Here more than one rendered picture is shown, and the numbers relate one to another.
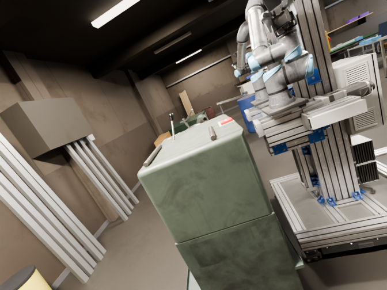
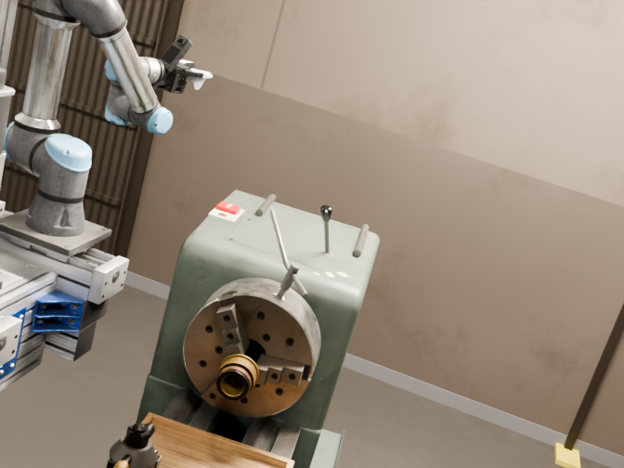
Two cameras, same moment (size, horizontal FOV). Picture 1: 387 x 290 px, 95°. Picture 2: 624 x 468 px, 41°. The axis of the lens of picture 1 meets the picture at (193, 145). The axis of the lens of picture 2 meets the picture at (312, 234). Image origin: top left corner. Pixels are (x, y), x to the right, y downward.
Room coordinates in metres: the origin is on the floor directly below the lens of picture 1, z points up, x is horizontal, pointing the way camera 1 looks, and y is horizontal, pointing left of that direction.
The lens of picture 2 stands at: (3.21, -0.16, 1.97)
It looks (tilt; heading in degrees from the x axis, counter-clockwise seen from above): 17 degrees down; 175
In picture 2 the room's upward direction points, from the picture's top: 16 degrees clockwise
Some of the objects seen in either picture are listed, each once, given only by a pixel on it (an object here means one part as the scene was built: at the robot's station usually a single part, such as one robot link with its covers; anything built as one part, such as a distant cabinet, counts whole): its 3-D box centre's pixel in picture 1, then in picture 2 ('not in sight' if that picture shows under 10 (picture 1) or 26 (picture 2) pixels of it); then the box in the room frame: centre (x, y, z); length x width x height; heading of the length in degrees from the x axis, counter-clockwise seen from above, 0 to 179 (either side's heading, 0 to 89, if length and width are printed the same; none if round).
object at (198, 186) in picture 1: (204, 165); (274, 297); (0.96, -0.01, 1.06); 0.59 x 0.48 x 0.39; 170
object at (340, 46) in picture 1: (340, 55); not in sight; (7.44, -7.19, 0.43); 2.39 x 0.95 x 0.86; 74
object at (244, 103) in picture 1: (253, 112); not in sight; (4.44, -1.75, 0.45); 0.60 x 0.60 x 0.90
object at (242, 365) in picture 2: not in sight; (237, 375); (1.51, -0.08, 1.08); 0.09 x 0.09 x 0.09; 81
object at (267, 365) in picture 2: not in sight; (282, 370); (1.45, 0.02, 1.09); 0.12 x 0.11 x 0.05; 80
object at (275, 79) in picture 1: (275, 79); (64, 164); (1.10, -0.63, 1.33); 0.13 x 0.12 x 0.14; 53
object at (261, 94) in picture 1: (262, 92); not in sight; (1.58, -0.76, 1.21); 0.15 x 0.15 x 0.10
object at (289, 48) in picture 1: (286, 48); (124, 105); (0.82, -0.56, 1.46); 0.11 x 0.08 x 0.11; 53
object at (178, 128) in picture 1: (189, 127); not in sight; (7.49, -0.17, 0.33); 1.74 x 1.54 x 0.66; 164
